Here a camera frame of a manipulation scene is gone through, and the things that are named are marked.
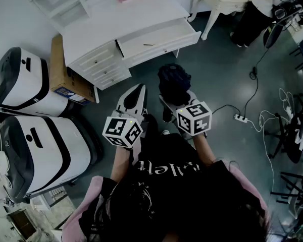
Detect person's black trousers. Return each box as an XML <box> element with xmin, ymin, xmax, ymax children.
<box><xmin>141</xmin><ymin>113</ymin><xmax>160</xmax><ymax>146</ymax></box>

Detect black swivel chair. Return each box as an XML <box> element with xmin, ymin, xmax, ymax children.
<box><xmin>264</xmin><ymin>6</ymin><xmax>303</xmax><ymax>50</ymax></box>

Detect black metal chair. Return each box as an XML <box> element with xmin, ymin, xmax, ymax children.
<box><xmin>264</xmin><ymin>87</ymin><xmax>303</xmax><ymax>164</ymax></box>

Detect small white side drawer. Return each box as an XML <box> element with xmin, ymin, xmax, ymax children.
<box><xmin>74</xmin><ymin>43</ymin><xmax>117</xmax><ymax>72</ymax></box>
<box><xmin>95</xmin><ymin>71</ymin><xmax>131</xmax><ymax>89</ymax></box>
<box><xmin>87</xmin><ymin>62</ymin><xmax>124</xmax><ymax>82</ymax></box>

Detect person's left forearm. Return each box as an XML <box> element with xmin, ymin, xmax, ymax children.
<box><xmin>110</xmin><ymin>140</ymin><xmax>142</xmax><ymax>184</ymax></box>

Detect brown cardboard box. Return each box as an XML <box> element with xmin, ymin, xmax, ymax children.
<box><xmin>49</xmin><ymin>34</ymin><xmax>96</xmax><ymax>105</ymax></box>

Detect person's black and pink shirt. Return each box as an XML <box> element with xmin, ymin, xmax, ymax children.
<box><xmin>62</xmin><ymin>132</ymin><xmax>271</xmax><ymax>242</ymax></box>

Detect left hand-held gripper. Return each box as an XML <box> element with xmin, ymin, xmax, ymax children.
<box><xmin>102</xmin><ymin>84</ymin><xmax>148</xmax><ymax>149</ymax></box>

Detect white cable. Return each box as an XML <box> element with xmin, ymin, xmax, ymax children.
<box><xmin>247</xmin><ymin>88</ymin><xmax>295</xmax><ymax>186</ymax></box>

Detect black power cable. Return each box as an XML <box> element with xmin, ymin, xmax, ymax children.
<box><xmin>211</xmin><ymin>104</ymin><xmax>241</xmax><ymax>117</ymax></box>
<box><xmin>242</xmin><ymin>46</ymin><xmax>271</xmax><ymax>117</ymax></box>

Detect black metal stool frame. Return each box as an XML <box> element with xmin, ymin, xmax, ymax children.
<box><xmin>270</xmin><ymin>170</ymin><xmax>303</xmax><ymax>211</ymax></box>

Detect person's right forearm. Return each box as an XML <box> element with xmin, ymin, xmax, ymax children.
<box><xmin>191</xmin><ymin>134</ymin><xmax>218</xmax><ymax>167</ymax></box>

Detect white power strip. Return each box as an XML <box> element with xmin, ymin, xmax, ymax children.
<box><xmin>233</xmin><ymin>113</ymin><xmax>248</xmax><ymax>123</ymax></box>

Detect white cart black frame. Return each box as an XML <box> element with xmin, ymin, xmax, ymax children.
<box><xmin>30</xmin><ymin>185</ymin><xmax>69</xmax><ymax>211</ymax></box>

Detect white and black machine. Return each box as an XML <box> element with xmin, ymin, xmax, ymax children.
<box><xmin>0</xmin><ymin>114</ymin><xmax>104</xmax><ymax>204</ymax></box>
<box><xmin>0</xmin><ymin>46</ymin><xmax>75</xmax><ymax>122</ymax></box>

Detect white desk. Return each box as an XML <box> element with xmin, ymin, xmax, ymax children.
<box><xmin>61</xmin><ymin>0</ymin><xmax>190</xmax><ymax>104</ymax></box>

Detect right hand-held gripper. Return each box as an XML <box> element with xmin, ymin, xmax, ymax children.
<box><xmin>158</xmin><ymin>90</ymin><xmax>213</xmax><ymax>137</ymax></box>

